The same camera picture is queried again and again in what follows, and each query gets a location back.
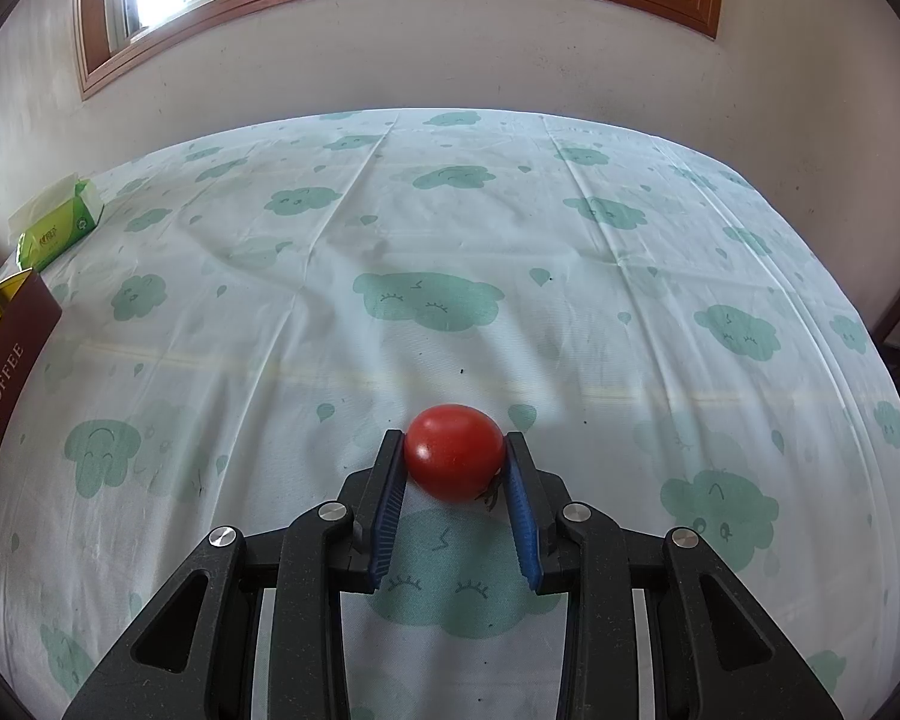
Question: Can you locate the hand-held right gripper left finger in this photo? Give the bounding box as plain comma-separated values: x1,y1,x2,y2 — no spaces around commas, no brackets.
60,429,407,720

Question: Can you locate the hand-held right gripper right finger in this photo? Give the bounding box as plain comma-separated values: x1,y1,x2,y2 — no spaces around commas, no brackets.
502,431,845,720

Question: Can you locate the red tomato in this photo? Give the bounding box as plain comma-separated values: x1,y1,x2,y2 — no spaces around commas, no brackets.
403,403,506,505

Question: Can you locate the dark red tin box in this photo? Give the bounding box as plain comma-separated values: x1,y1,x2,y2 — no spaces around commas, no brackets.
0,270,63,556

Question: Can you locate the cloud print tablecloth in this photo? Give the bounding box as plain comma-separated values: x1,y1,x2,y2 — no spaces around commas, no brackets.
0,109,900,720

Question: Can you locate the green tissue pack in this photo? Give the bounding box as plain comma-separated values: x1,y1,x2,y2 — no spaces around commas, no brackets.
7,174,106,272

